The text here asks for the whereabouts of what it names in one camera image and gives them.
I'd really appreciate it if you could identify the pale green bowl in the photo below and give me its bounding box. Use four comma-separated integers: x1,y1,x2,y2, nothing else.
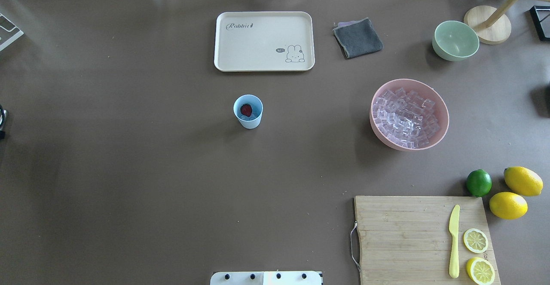
432,21,480,61

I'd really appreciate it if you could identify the whole yellow lemon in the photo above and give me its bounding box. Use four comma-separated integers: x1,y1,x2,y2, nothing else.
504,167,544,196
489,192,528,220

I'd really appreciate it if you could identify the whole yellow lemon inner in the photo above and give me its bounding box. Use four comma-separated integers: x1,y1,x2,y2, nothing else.
489,192,528,220

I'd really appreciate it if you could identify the whole yellow lemon outer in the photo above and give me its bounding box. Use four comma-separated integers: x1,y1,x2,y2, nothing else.
504,167,544,196

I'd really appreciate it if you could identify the lemon half upper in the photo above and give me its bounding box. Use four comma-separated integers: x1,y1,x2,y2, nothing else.
466,257,496,285

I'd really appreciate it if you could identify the clear ice cubes pile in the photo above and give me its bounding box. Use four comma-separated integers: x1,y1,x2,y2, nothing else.
372,87,440,149

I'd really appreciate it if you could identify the lemon half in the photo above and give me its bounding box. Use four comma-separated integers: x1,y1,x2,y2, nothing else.
462,228,489,254
466,257,496,285

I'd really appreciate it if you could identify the cream rabbit tray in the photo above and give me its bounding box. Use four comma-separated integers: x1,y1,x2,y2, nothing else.
214,11,315,72

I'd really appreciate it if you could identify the yellow plastic knife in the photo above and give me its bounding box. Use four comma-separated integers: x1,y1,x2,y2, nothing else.
448,205,461,279

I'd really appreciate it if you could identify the wooden stand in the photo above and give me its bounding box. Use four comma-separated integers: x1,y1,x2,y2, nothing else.
464,0,549,45

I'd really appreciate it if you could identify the green lime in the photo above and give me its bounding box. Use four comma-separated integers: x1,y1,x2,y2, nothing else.
466,169,492,197

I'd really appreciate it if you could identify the light blue cup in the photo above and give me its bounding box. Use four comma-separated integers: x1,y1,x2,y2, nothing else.
233,94,263,129

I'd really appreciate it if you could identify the lemon half lower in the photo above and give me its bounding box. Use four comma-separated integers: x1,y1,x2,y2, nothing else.
462,228,489,254

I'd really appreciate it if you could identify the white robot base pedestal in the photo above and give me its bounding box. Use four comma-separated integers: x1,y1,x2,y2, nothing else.
210,270,324,285

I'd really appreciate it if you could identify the wooden cutting board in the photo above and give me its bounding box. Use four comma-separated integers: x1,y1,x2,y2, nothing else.
354,196,491,285

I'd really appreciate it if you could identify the grey folded cloth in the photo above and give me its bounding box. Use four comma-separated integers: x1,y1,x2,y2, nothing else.
333,17,384,58

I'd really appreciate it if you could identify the red strawberry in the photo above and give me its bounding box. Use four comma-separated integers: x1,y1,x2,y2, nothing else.
240,104,253,118

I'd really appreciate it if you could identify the pink bowl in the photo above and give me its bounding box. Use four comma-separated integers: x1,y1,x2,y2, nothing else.
370,79,449,150

